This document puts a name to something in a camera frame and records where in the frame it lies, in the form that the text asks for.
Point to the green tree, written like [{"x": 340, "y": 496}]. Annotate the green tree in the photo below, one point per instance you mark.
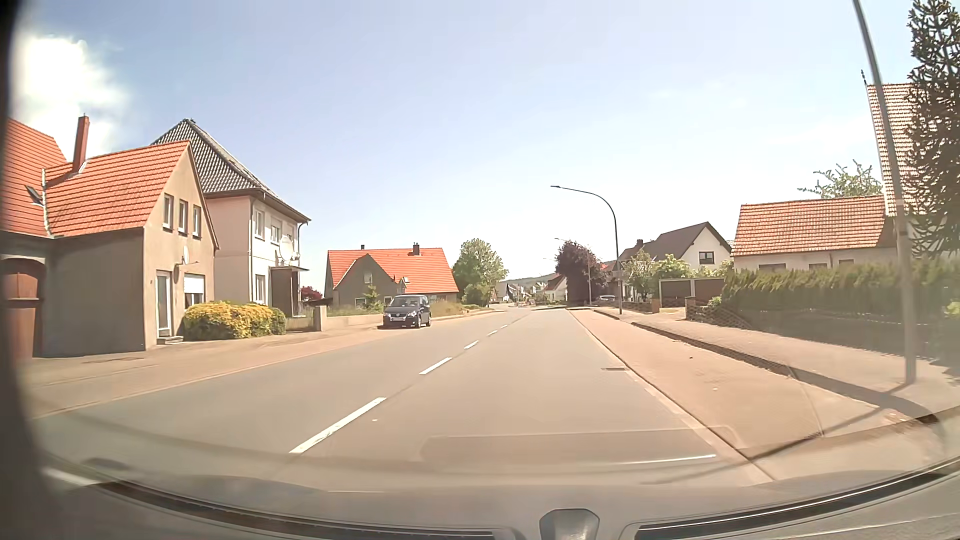
[
  {"x": 844, "y": 182},
  {"x": 478, "y": 268}
]

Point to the grey house with orange roof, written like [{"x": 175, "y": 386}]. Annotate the grey house with orange roof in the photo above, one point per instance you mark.
[{"x": 397, "y": 274}]

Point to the dark blue car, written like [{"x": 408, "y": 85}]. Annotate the dark blue car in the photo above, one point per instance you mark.
[{"x": 407, "y": 310}]

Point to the dark red tree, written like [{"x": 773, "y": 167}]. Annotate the dark red tree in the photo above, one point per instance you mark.
[{"x": 579, "y": 270}]

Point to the green bushes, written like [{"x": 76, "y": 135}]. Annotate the green bushes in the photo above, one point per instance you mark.
[{"x": 656, "y": 270}]

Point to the white house with dark roof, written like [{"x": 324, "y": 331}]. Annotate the white house with dark roof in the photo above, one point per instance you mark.
[{"x": 686, "y": 246}]

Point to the brown garages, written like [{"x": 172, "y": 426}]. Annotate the brown garages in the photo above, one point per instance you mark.
[{"x": 691, "y": 289}]

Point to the pale house with dark roof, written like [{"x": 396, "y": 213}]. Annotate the pale house with dark roof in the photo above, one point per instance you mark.
[{"x": 251, "y": 240}]

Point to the car's own bonnet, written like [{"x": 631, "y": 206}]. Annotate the car's own bonnet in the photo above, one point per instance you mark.
[{"x": 480, "y": 510}]

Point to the yellow flowering bush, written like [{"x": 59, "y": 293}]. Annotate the yellow flowering bush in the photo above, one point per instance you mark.
[{"x": 225, "y": 321}]

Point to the white house with orange roof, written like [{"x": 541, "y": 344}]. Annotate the white house with orange roof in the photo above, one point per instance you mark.
[{"x": 810, "y": 232}]

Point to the low fence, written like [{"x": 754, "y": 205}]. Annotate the low fence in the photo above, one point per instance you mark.
[{"x": 810, "y": 324}]

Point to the green hedge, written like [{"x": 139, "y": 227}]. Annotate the green hedge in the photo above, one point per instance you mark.
[{"x": 832, "y": 289}]

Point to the beige house with orange roof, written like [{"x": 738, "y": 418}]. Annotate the beige house with orange roof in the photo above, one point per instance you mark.
[{"x": 112, "y": 247}]

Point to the house with orange tiled roof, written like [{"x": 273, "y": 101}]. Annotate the house with orange tiled roof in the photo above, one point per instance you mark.
[{"x": 892, "y": 142}]

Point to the dark conifer tree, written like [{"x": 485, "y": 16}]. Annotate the dark conifer tree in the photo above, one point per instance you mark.
[{"x": 937, "y": 127}]

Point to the low grey wall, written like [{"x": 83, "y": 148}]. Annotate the low grey wall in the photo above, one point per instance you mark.
[{"x": 352, "y": 320}]

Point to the curved lamp post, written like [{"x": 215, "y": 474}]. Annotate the curved lamp post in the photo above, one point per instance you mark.
[{"x": 615, "y": 240}]

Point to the grey lamp post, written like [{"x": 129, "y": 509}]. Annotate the grey lamp post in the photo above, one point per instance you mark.
[{"x": 896, "y": 210}]

